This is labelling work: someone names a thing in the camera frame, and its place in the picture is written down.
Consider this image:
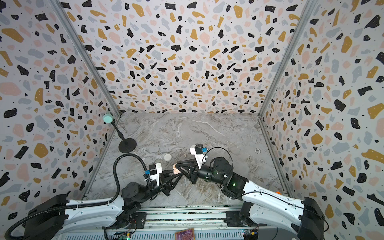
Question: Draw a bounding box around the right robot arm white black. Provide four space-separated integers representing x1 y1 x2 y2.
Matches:
175 157 329 240

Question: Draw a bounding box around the aluminium corner post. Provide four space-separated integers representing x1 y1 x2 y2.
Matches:
48 1 121 119
258 0 318 118

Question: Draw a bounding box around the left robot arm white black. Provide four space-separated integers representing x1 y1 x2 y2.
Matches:
5 170 183 240

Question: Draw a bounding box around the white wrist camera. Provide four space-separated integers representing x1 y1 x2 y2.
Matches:
144 163 163 188
190 144 208 170

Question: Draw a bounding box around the black microphone stand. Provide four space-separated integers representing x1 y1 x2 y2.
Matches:
111 120 137 153

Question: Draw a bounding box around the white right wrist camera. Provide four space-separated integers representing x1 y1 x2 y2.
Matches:
190 144 208 170

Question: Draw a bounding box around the aluminium corner post left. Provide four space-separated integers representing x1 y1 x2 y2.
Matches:
48 1 121 119

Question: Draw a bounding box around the pink round earbud case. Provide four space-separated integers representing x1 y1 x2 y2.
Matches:
173 164 181 175

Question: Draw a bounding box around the pink circuit board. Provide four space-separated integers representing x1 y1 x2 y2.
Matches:
175 228 195 240

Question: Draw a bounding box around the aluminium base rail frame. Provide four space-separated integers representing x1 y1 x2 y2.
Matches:
63 202 297 237

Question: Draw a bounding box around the black corrugated cable hose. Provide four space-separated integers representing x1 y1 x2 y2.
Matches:
4 153 151 240

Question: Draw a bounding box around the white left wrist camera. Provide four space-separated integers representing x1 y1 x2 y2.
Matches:
144 163 163 188

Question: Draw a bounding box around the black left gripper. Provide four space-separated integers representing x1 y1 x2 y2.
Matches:
140 169 184 205

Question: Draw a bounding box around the white earbud charging case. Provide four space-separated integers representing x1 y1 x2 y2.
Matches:
164 154 172 162

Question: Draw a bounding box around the aluminium corner post right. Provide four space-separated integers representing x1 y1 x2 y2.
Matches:
258 0 318 118

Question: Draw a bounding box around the green microphone head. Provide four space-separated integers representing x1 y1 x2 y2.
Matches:
103 113 115 124

